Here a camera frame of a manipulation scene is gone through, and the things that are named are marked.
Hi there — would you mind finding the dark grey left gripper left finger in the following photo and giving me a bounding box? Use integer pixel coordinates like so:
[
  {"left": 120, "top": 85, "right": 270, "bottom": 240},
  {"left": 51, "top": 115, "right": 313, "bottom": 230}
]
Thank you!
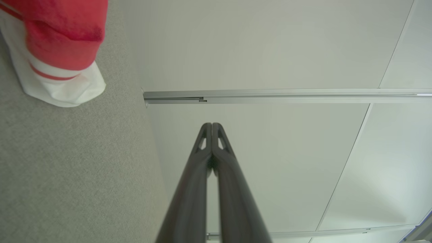
[{"left": 155, "top": 123, "right": 213, "bottom": 243}]

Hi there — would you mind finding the grey metal partition post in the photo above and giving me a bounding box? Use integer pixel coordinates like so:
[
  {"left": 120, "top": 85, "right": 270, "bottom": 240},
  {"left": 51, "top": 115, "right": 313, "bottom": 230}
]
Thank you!
[{"left": 143, "top": 88, "right": 432, "bottom": 105}]

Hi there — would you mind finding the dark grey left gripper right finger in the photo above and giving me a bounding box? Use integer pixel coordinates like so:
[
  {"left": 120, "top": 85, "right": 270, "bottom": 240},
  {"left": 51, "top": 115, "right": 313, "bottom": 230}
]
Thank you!
[{"left": 212, "top": 122, "right": 272, "bottom": 243}]

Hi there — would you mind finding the red Bulls basketball jersey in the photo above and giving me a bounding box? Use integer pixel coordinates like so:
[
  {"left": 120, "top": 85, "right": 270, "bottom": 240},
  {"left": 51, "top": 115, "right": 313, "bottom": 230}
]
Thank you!
[{"left": 0, "top": 0, "right": 109, "bottom": 108}]

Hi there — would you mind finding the grey metal frame piece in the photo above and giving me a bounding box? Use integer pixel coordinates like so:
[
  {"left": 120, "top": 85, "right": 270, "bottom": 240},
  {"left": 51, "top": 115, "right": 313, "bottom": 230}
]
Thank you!
[{"left": 403, "top": 209, "right": 432, "bottom": 243}]

